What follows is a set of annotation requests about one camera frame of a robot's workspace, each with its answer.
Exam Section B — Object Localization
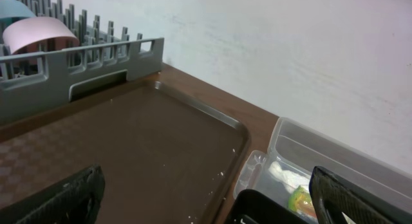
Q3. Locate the dark brown serving tray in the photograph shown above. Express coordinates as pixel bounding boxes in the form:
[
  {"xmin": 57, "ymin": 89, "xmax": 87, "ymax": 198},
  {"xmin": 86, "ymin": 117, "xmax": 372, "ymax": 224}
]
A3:
[{"xmin": 1, "ymin": 81, "xmax": 250, "ymax": 223}]

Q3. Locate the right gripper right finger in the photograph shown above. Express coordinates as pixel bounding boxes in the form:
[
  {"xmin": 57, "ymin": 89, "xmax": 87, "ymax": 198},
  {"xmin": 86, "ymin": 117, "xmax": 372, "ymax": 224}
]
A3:
[{"xmin": 309, "ymin": 166, "xmax": 411, "ymax": 224}]

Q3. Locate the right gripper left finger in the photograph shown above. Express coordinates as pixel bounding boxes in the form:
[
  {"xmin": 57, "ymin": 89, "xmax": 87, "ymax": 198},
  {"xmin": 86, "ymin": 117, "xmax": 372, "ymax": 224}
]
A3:
[{"xmin": 1, "ymin": 164, "xmax": 106, "ymax": 224}]

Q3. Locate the grey dish rack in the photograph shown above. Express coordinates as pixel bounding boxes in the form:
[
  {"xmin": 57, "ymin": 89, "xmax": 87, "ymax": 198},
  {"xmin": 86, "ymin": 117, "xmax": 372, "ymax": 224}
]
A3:
[{"xmin": 1, "ymin": 0, "xmax": 164, "ymax": 125}]

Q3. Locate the light blue bowl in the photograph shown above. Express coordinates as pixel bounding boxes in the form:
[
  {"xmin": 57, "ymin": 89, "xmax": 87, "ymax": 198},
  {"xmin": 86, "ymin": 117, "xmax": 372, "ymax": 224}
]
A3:
[{"xmin": 0, "ymin": 0, "xmax": 35, "ymax": 24}]

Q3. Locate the white napkin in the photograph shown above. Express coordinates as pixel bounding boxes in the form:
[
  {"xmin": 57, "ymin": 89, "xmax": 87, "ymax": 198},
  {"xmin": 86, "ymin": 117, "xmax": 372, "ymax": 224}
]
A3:
[{"xmin": 268, "ymin": 162, "xmax": 310, "ymax": 194}]

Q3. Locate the clear plastic bin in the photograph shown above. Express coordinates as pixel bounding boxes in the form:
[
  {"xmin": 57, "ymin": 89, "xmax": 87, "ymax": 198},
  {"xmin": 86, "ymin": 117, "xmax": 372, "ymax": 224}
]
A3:
[{"xmin": 234, "ymin": 118, "xmax": 411, "ymax": 223}]

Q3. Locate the black tray bin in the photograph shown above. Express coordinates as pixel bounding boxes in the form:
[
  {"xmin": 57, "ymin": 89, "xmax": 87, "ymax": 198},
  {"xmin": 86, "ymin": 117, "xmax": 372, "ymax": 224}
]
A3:
[{"xmin": 224, "ymin": 189, "xmax": 306, "ymax": 224}]

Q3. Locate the green orange snack wrapper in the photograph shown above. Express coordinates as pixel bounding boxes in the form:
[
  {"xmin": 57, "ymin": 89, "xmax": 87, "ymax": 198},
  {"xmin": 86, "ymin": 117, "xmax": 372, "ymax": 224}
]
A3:
[{"xmin": 288, "ymin": 186, "xmax": 317, "ymax": 221}]

